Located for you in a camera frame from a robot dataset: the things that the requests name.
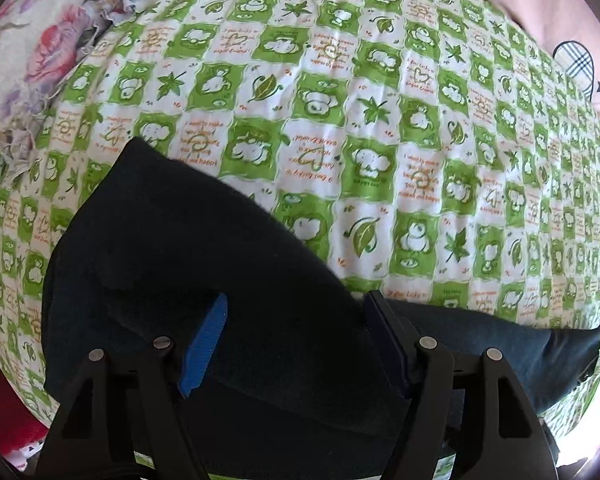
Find dark navy pants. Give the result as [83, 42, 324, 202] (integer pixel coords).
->
[42, 139, 600, 479]

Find red object beside bed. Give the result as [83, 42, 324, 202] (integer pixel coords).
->
[0, 370, 48, 471]

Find green white checkered bedsheet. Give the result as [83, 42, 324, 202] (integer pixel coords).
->
[0, 0, 600, 423]

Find floral pillow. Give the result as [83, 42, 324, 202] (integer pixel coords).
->
[0, 0, 155, 174]

